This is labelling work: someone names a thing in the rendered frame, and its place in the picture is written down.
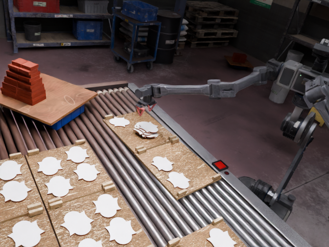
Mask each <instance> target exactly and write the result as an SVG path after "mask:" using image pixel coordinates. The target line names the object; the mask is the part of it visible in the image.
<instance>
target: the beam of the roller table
mask: <svg viewBox="0 0 329 247"><path fill-rule="evenodd" d="M128 88H129V89H130V91H131V92H132V93H133V94H134V95H135V90H136V89H139V87H137V86H136V85H135V84H134V83H128ZM152 112H153V113H154V114H155V115H156V116H157V117H158V118H159V119H160V120H161V121H163V122H164V123H165V124H166V125H167V126H168V127H169V128H170V129H171V130H172V131H173V132H174V133H175V134H176V135H177V136H178V137H179V138H180V139H181V140H182V141H183V142H184V143H185V144H186V145H187V146H188V147H190V148H191V149H192V150H193V151H194V152H195V153H196V154H197V155H198V156H199V157H200V158H201V159H202V160H203V161H204V162H205V163H206V164H207V165H208V166H209V167H210V168H211V169H212V170H214V171H215V172H216V173H217V174H218V173H220V174H221V178H222V179H223V180H224V181H225V182H226V183H227V184H228V185H229V186H230V187H231V188H232V189H233V190H234V191H235V192H236V193H237V194H238V195H239V196H240V197H241V198H242V199H243V200H245V201H246V202H247V203H248V204H249V205H250V206H251V207H252V208H253V209H254V210H255V211H256V212H257V213H258V214H259V215H260V216H261V217H262V218H263V219H264V220H265V221H266V222H267V223H268V224H269V225H270V226H272V227H273V228H274V229H275V230H276V231H277V232H278V233H279V234H280V235H281V236H282V237H283V238H284V239H285V240H286V241H287V242H288V243H289V244H290V245H291V246H292V247H312V246H311V245H310V244H309V243H308V242H306V241H305V240H304V239H303V238H302V237H301V236H300V235H299V234H298V233H297V232H296V231H294V230H293V229H292V228H291V227H290V226H289V225H288V224H287V223H286V222H285V221H283V220H282V219H281V218H280V217H279V216H278V215H277V214H276V213H275V212H274V211H273V210H271V209H270V208H269V207H268V206H267V205H266V204H265V203H264V202H263V201H262V200H261V199H259V198H258V197H257V196H256V195H255V194H254V193H253V192H252V191H251V190H250V189H248V188H247V187H246V186H245V185H244V184H243V183H242V182H241V181H240V180H239V179H238V178H236V177H235V176H234V175H233V174H232V173H231V172H230V171H229V170H228V169H226V170H223V171H221V172H219V171H218V170H217V169H216V168H215V167H214V166H213V165H212V162H215V161H218V160H217V159H216V158H215V157H214V156H212V155H211V154H210V153H209V152H208V151H207V150H206V149H205V148H204V147H203V146H201V145H200V144H199V143H198V142H197V141H196V140H195V139H194V138H193V137H192V136H191V135H189V134H188V133H187V132H186V131H185V130H184V129H183V128H182V127H181V126H180V125H179V124H177V123H176V122H175V121H174V120H173V119H172V118H171V117H170V116H169V115H168V114H167V113H166V112H165V111H164V110H163V109H161V108H160V107H159V106H158V105H157V104H156V105H155V106H154V107H153V109H152ZM224 172H228V173H229V175H226V174H224Z"/></svg>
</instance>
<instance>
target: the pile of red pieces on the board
mask: <svg viewBox="0 0 329 247"><path fill-rule="evenodd" d="M38 67H39V65H38V64H36V63H33V62H30V61H27V60H24V59H21V58H18V59H16V60H13V61H12V63H11V64H8V68H9V70H6V74H7V76H5V77H4V81H3V82H2V87H0V90H1V93H2V94H3V95H6V96H8V97H11V98H13V99H17V100H19V101H21V102H24V103H26V104H29V105H31V106H34V105H35V104H37V103H39V102H41V101H43V100H45V99H46V90H45V87H44V84H43V83H42V77H40V71H39V70H38V69H37V68H38Z"/></svg>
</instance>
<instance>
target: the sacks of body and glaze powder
mask: <svg viewBox="0 0 329 247"><path fill-rule="evenodd" d="M120 24H121V25H122V27H121V28H119V30H120V31H119V38H126V40H125V42H132V33H133V25H132V24H130V23H128V22H126V21H125V20H123V22H121V23H120ZM186 24H188V21H187V20H185V19H183V22H182V25H181V32H180V38H179V43H178V47H177V49H184V46H185V42H184V41H185V40H186V38H185V37H184V36H183V35H186V34H187V32H186V31H185V30H188V27H187V26H186ZM148 26H149V25H140V26H139V33H138V42H139V43H140V44H142V45H146V41H147V35H148ZM136 32H137V26H136V30H135V38H134V42H135V40H136Z"/></svg>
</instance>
